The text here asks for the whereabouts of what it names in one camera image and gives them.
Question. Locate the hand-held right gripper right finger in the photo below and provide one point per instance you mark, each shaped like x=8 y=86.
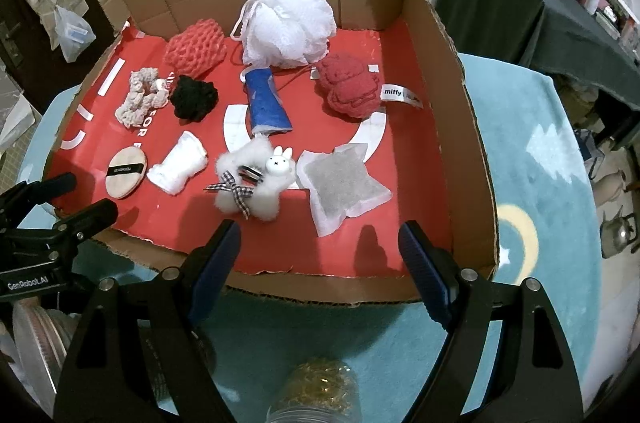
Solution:
x=430 y=273

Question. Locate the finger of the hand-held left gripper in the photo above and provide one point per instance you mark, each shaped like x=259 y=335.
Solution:
x=92 y=218
x=45 y=190

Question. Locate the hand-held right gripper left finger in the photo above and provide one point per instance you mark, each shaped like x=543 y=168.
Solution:
x=215 y=273

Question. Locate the cardboard box with red inside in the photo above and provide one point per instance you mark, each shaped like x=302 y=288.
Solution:
x=375 y=263

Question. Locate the beige powder puff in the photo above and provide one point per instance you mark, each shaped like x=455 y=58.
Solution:
x=126 y=173

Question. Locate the white fluffy rabbit hair clip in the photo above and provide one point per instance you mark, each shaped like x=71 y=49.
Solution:
x=255 y=188

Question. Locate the white cloth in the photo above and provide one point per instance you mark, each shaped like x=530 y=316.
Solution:
x=177 y=163

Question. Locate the grey sachet with white edge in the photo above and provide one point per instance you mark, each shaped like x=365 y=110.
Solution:
x=340 y=185

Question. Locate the beige knitted scrunchie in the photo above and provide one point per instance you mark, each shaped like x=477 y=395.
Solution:
x=137 y=100

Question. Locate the black scrunchie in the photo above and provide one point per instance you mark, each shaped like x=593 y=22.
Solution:
x=195 y=98

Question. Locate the blue soft tube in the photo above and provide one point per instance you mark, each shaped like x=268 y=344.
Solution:
x=265 y=103

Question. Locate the orange knitted mesh sponge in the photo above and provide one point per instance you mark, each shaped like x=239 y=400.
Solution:
x=197 y=48

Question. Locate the white mesh bath pouf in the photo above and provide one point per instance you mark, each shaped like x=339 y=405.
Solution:
x=290 y=23

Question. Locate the large glass jar metal lid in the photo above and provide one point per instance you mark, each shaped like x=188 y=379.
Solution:
x=35 y=353

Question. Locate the small jar of golden capsules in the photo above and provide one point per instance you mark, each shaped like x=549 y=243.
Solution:
x=315 y=393

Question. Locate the clear plastic bag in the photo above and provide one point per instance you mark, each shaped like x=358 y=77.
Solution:
x=72 y=35

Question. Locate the metal kettle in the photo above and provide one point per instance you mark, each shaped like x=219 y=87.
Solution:
x=617 y=235

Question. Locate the table with dark cloth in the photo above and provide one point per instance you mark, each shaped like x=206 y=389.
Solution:
x=490 y=3

